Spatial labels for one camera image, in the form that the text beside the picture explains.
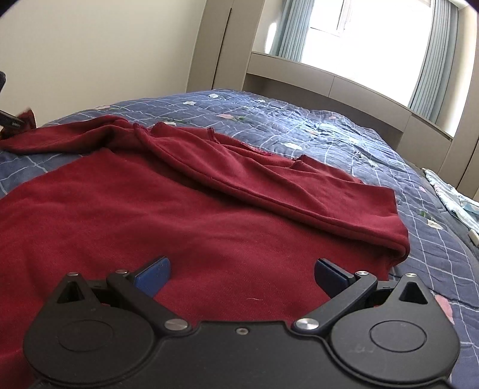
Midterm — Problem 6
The beige bed surround cabinet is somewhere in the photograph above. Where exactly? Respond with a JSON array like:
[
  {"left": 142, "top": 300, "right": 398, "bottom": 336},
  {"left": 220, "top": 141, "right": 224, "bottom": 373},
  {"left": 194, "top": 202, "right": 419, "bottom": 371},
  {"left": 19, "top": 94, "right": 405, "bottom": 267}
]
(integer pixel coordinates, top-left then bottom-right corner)
[{"left": 186, "top": 0, "right": 479, "bottom": 204}]

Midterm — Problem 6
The red fleece blanket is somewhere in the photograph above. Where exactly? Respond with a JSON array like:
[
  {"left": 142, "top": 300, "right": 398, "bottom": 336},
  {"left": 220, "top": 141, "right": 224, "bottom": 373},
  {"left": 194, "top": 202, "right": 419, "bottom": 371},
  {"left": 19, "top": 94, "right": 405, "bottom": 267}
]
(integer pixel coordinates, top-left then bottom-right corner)
[{"left": 0, "top": 108, "right": 410, "bottom": 389}]

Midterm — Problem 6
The light blue floral cloth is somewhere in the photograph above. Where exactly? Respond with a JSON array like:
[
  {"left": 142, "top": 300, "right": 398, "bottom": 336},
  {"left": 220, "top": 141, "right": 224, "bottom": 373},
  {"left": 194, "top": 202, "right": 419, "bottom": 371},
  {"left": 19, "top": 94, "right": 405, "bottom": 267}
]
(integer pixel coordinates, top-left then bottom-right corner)
[{"left": 422, "top": 168, "right": 479, "bottom": 230}]

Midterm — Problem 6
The grey-blue curtain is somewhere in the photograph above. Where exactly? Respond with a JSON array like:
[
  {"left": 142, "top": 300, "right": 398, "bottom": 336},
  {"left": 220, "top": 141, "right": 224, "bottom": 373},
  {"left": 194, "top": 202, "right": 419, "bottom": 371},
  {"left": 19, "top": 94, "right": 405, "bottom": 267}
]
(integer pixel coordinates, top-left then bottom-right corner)
[
  {"left": 269, "top": 0, "right": 319, "bottom": 63},
  {"left": 409, "top": 0, "right": 464, "bottom": 127}
]

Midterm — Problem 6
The window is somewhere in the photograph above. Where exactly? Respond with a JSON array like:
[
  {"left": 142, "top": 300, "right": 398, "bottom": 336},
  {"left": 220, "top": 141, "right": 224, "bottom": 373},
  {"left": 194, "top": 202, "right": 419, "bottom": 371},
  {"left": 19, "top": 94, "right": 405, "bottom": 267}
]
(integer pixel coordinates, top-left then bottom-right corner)
[{"left": 299, "top": 0, "right": 436, "bottom": 107}]

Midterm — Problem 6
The blue checked floral quilt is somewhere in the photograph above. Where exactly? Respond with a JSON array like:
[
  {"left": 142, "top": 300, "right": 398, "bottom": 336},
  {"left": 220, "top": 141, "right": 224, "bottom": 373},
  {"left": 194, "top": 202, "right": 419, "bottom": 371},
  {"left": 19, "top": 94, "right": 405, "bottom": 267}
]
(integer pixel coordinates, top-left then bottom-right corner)
[{"left": 0, "top": 89, "right": 479, "bottom": 350}]

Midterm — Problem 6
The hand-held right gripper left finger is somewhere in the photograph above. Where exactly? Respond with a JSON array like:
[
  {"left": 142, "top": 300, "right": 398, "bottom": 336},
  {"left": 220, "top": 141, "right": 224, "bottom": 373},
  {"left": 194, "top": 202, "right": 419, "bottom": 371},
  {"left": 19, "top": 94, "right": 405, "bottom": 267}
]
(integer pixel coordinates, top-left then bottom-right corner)
[{"left": 48, "top": 256, "right": 191, "bottom": 337}]

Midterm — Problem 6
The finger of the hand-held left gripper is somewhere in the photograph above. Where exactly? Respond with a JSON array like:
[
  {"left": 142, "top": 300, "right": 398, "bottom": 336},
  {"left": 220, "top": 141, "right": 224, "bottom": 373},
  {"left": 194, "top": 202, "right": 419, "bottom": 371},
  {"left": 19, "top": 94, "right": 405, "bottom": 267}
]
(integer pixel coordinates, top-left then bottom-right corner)
[{"left": 0, "top": 110, "right": 24, "bottom": 130}]

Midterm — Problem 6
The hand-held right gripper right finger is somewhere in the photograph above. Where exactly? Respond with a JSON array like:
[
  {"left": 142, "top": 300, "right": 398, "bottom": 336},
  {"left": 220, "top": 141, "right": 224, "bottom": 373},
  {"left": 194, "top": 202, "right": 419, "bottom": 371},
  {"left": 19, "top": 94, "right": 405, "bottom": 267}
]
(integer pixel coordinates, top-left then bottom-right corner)
[{"left": 292, "top": 258, "right": 435, "bottom": 334}]

